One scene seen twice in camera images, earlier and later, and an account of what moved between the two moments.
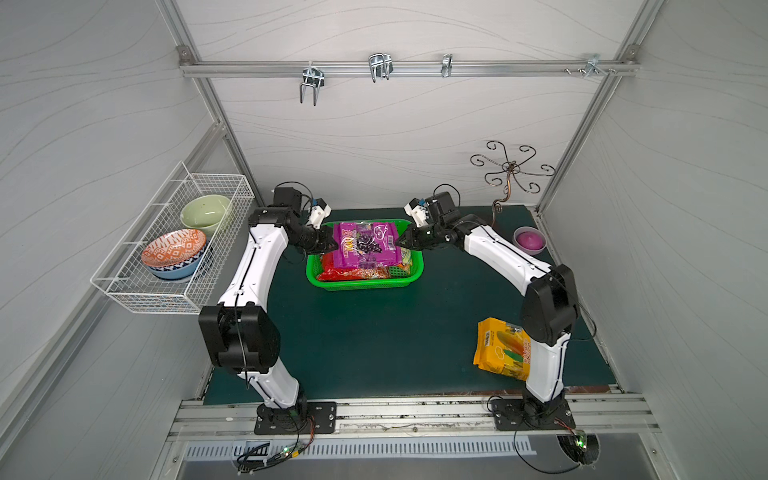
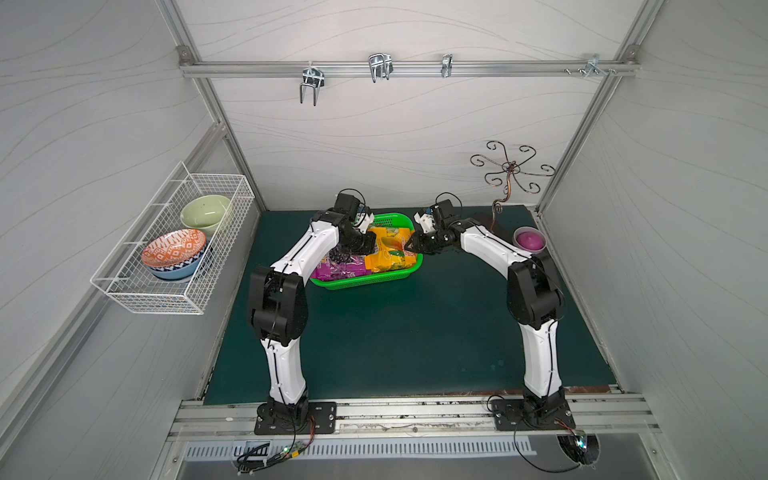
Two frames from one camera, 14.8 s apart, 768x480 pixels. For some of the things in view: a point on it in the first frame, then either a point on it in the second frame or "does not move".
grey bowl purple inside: x=529 y=240 does not move
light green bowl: x=204 y=212 does not move
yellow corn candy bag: x=503 y=348 to x=390 y=252
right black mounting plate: x=523 y=415 does not move
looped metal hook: x=380 y=65 does not move
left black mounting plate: x=303 y=418 does not move
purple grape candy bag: x=365 y=244 to x=349 y=267
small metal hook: x=447 y=64 does not move
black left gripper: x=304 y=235 to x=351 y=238
